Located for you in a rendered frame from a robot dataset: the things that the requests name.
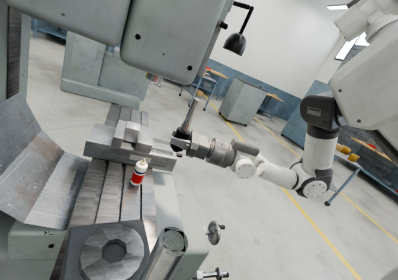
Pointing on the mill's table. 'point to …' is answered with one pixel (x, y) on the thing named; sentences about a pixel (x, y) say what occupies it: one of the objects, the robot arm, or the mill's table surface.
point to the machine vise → (127, 148)
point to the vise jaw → (144, 140)
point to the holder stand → (106, 251)
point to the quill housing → (172, 26)
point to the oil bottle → (138, 173)
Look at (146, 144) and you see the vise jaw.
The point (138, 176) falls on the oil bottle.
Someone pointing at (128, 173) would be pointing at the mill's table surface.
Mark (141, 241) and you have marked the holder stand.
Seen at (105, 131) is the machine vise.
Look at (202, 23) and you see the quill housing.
